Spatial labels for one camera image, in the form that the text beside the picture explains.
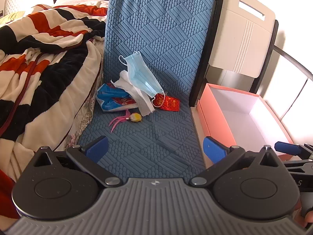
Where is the yellow pillow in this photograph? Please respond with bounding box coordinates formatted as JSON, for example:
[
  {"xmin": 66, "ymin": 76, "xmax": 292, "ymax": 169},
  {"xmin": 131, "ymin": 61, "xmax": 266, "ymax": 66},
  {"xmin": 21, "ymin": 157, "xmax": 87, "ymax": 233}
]
[{"xmin": 0, "ymin": 11, "xmax": 25, "ymax": 25}]

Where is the pink cardboard box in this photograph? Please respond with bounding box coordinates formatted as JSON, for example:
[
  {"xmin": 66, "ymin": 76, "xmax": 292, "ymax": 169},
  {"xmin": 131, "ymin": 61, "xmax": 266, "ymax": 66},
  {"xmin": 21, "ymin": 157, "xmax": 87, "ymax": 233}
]
[{"xmin": 197, "ymin": 83, "xmax": 295, "ymax": 162}]

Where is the red foil packet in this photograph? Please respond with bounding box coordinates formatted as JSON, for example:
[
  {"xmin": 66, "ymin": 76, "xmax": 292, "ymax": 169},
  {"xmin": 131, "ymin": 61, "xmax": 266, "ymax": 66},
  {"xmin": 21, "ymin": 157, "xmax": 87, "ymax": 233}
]
[{"xmin": 163, "ymin": 97, "xmax": 180, "ymax": 112}]

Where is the white wet wipe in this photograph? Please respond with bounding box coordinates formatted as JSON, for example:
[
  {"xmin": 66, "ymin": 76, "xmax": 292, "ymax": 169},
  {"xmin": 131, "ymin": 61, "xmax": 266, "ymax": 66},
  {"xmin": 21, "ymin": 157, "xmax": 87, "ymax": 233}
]
[{"xmin": 110, "ymin": 70, "xmax": 156, "ymax": 116}]

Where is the pink tassel toy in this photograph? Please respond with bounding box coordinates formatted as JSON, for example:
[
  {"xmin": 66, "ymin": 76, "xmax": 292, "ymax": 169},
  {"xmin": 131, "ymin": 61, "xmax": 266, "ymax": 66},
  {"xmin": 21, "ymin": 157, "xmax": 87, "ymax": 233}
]
[{"xmin": 109, "ymin": 110, "xmax": 142, "ymax": 133}]

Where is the blue textured mat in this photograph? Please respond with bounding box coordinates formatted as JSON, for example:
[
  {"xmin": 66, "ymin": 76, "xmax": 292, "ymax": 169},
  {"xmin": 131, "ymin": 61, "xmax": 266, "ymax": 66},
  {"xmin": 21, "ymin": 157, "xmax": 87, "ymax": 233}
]
[{"xmin": 78, "ymin": 0, "xmax": 216, "ymax": 180}]

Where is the black curved metal rail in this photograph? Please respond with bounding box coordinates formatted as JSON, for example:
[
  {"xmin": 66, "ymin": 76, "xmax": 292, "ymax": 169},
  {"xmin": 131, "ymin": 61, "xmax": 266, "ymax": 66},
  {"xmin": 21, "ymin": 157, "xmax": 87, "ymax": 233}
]
[{"xmin": 274, "ymin": 45, "xmax": 313, "ymax": 76}]

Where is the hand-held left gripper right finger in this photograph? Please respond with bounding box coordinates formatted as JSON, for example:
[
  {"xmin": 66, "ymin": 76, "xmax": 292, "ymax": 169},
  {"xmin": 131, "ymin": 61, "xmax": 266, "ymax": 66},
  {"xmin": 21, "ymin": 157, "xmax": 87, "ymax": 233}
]
[{"xmin": 189, "ymin": 136, "xmax": 282, "ymax": 186}]

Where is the person's right hand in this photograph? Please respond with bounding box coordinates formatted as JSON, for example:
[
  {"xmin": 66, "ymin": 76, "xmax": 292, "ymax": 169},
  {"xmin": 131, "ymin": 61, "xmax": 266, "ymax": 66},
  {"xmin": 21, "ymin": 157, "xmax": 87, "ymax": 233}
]
[{"xmin": 295, "ymin": 202, "xmax": 313, "ymax": 229}]

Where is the blue face mask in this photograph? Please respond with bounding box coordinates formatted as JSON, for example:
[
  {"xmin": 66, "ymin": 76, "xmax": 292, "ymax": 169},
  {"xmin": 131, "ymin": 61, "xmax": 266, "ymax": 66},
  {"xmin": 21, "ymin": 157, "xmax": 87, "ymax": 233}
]
[{"xmin": 119, "ymin": 51, "xmax": 167, "ymax": 103}]

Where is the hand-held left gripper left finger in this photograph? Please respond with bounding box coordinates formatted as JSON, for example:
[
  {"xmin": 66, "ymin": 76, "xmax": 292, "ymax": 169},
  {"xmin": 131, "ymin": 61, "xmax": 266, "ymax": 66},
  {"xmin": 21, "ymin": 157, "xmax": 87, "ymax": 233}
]
[{"xmin": 32, "ymin": 136, "xmax": 123, "ymax": 188}]

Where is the red black cream striped blanket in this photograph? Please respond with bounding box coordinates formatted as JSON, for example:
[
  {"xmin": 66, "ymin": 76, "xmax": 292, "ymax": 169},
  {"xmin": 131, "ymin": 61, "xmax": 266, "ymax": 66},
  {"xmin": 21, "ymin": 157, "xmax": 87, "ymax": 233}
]
[{"xmin": 0, "ymin": 4, "xmax": 109, "ymax": 219}]

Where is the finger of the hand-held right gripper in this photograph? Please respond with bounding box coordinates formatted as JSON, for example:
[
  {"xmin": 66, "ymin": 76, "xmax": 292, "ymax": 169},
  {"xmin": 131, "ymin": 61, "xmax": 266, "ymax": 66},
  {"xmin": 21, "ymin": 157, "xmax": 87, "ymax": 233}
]
[{"xmin": 274, "ymin": 141, "xmax": 306, "ymax": 156}]

